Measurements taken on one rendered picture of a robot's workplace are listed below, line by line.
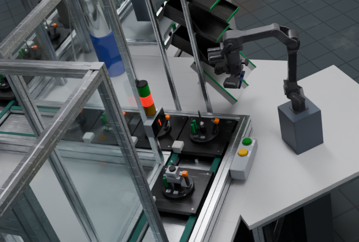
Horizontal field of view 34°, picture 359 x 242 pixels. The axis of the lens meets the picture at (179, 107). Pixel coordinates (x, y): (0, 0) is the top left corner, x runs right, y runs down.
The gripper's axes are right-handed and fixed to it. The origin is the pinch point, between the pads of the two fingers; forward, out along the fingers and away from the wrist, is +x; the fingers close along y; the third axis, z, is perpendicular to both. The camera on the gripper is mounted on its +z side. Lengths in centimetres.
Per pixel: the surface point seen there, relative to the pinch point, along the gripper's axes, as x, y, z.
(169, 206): 28, 49, 20
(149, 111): -2.8, 26.2, 30.5
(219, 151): 28.4, 15.3, 8.8
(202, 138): 25.3, 10.9, 17.7
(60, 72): -72, 89, 11
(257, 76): 39, -55, 11
